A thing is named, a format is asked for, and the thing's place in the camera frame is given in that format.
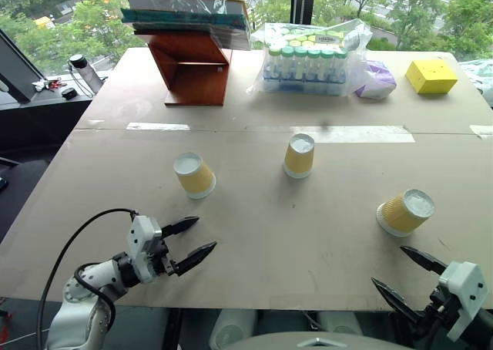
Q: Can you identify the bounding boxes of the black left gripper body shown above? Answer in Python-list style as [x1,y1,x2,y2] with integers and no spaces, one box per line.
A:
[153,237,183,278]

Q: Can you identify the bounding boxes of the clear tape strip at edge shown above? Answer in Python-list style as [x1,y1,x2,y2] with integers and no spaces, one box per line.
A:
[469,124,493,140]

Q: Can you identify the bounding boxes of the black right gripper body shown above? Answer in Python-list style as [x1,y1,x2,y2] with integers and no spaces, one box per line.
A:
[422,284,464,330]

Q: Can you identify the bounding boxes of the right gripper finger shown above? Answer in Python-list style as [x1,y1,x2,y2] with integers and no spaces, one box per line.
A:
[400,245,448,276]
[371,276,425,325]

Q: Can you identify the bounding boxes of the dark slanted monitor panel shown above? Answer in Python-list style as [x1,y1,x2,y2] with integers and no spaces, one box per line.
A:
[0,29,48,105]

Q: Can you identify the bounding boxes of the short clear tape strip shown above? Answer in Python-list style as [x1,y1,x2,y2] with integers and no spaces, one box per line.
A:
[126,122,191,132]

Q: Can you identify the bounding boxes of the floral patterned cloth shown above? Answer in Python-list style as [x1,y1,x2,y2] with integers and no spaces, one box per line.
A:
[457,58,493,110]

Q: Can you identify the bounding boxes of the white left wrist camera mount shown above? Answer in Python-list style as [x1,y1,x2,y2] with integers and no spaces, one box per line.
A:
[127,214,163,284]

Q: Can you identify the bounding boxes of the bagged green-capped test tubes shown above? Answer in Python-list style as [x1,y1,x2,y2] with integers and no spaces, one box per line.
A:
[246,18,374,97]

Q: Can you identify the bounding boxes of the clear bottle with black cap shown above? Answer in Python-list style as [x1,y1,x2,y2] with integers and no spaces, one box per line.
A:
[68,53,106,97]

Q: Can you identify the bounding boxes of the brown wooden book rack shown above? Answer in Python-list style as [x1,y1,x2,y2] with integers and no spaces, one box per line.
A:
[119,0,234,107]

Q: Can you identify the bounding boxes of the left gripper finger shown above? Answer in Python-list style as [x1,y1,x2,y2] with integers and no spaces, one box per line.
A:
[159,216,200,238]
[175,241,218,278]

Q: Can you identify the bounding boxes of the purple and white packet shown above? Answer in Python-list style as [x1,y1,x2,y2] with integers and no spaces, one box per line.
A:
[354,59,397,101]

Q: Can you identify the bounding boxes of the yellow cardboard box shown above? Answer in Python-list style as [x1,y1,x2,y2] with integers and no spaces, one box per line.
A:
[404,59,460,96]

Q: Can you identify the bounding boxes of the yellow ribbed paper cup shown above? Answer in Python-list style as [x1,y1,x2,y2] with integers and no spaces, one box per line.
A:
[283,133,316,180]
[173,152,217,200]
[376,188,437,238]

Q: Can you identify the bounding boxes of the grey robot torso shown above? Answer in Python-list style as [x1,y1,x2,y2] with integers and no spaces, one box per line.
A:
[230,331,411,350]

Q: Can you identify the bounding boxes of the white rounded robot leg shape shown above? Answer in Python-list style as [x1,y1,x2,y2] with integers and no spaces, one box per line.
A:
[317,311,364,337]
[213,310,258,350]

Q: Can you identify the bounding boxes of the black side desk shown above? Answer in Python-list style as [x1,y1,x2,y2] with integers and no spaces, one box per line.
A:
[0,74,107,247]

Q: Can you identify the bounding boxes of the long clear tape strip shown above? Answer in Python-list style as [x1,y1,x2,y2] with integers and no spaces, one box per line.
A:
[289,125,417,144]

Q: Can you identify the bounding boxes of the plastic-wrapped stack of books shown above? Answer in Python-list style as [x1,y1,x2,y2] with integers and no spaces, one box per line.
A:
[120,0,253,51]

